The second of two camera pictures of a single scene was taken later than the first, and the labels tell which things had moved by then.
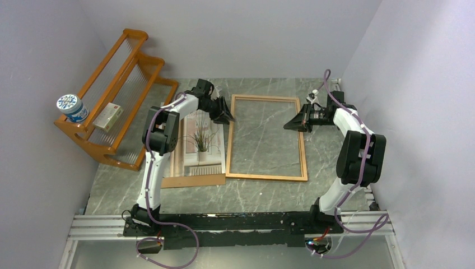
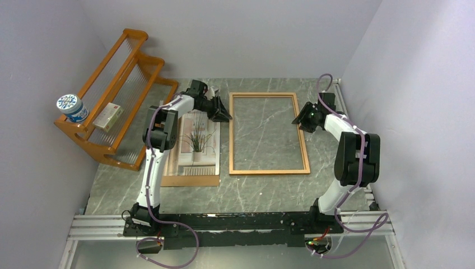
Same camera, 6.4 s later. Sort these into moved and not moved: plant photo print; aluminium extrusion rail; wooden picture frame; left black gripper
Moved: wooden picture frame
Not moved: aluminium extrusion rail; left black gripper; plant photo print
